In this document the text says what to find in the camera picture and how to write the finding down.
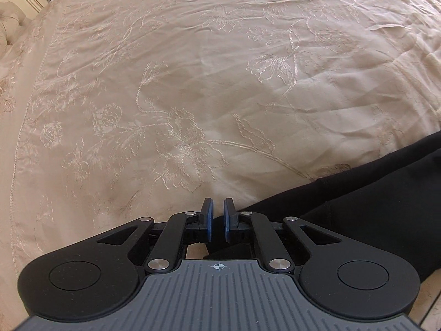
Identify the beige embroidered bedspread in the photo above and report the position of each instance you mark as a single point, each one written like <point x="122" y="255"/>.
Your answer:
<point x="206" y="76"/>

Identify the beige pillow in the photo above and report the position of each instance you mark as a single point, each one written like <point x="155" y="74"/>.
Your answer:
<point x="8" y="24"/>

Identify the black pants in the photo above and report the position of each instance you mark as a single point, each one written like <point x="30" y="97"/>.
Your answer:
<point x="361" y="207"/>

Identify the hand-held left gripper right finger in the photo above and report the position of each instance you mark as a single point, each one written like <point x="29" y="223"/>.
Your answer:
<point x="228" y="224"/>

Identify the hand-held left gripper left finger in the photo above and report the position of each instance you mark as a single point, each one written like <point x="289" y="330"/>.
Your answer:
<point x="207" y="224"/>

